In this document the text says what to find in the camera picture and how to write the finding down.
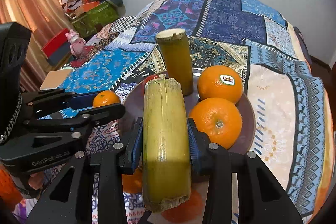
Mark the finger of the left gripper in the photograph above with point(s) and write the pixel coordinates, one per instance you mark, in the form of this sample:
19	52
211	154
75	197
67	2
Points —
52	100
86	115

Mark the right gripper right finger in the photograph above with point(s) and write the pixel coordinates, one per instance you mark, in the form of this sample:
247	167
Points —
261	197

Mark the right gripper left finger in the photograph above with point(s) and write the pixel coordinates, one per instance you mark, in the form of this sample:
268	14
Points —
68	199

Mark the small mandarin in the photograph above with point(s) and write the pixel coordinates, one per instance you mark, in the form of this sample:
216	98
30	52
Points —
104	98
132	183

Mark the sugarcane piece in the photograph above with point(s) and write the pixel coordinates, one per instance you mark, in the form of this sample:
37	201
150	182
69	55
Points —
166	164
174	46

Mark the red tomato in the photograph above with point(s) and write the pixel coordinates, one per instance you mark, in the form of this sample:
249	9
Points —
186	211
148	80

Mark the plain large orange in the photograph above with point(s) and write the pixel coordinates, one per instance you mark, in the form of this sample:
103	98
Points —
220	119

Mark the stickered large orange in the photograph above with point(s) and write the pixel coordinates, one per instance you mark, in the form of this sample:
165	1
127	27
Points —
220	81

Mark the cardboard box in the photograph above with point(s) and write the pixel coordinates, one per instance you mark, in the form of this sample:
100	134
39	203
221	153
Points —
55	78

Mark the dark purple plate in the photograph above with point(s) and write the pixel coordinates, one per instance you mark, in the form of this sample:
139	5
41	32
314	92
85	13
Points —
134	110

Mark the dark blue box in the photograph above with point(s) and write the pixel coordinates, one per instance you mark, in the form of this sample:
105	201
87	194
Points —
60	54

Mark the red box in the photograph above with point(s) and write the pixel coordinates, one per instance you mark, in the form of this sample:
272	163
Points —
55	43

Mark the pink rabbit toy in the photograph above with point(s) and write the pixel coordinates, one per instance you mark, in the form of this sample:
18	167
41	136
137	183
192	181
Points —
77	44

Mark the orange striped curtain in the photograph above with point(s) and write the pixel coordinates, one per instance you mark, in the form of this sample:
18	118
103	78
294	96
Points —
45	19

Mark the dark bag beside bed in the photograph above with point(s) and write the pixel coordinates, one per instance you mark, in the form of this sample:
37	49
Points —
303	45

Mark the patchwork patterned bedspread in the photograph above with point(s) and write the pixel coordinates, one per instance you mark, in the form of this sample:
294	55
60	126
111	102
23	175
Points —
292	129

